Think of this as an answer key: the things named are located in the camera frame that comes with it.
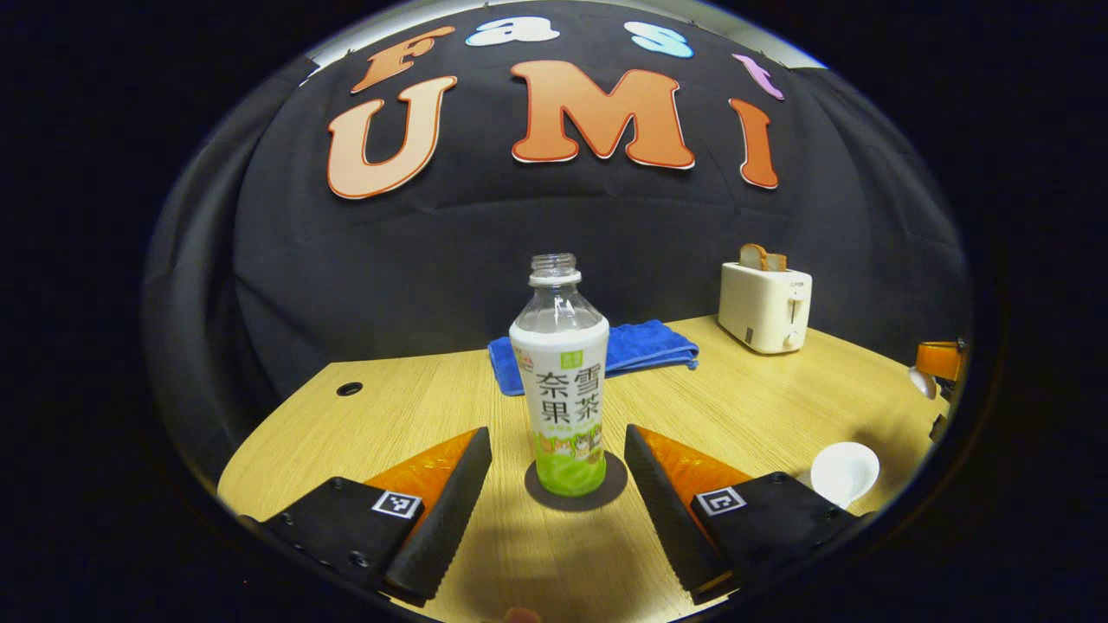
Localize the white teacup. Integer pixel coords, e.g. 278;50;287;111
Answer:
796;442;880;509

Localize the black backdrop cloth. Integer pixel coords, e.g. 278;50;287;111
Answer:
143;0;970;485

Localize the cream toaster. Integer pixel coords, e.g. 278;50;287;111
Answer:
718;261;814;355

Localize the dark round coaster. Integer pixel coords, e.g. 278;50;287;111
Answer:
525;450;628;512

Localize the clear water bottle green label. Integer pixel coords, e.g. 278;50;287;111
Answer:
509;253;610;498

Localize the blue folded towel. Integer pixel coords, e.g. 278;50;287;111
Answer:
487;319;700;397

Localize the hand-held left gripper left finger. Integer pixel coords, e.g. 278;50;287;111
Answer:
238;427;493;607

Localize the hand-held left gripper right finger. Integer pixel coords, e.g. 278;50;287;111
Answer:
624;424;871;605

